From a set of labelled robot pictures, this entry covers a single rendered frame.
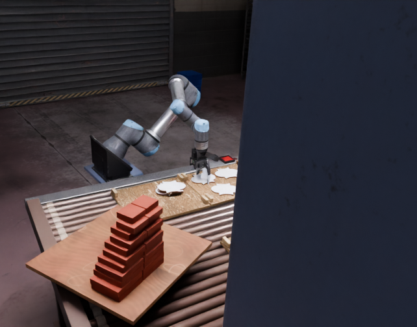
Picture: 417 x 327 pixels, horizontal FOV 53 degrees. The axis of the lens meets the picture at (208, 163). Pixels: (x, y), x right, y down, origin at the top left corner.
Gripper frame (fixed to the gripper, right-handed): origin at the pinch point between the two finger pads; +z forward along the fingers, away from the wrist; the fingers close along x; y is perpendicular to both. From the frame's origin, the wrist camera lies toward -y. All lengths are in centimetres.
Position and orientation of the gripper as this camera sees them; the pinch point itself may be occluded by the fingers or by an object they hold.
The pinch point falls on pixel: (203, 178)
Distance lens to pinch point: 241.8
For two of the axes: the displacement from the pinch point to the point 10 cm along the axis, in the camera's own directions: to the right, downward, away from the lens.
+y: -8.5, 2.1, -4.9
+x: 5.3, 3.9, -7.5
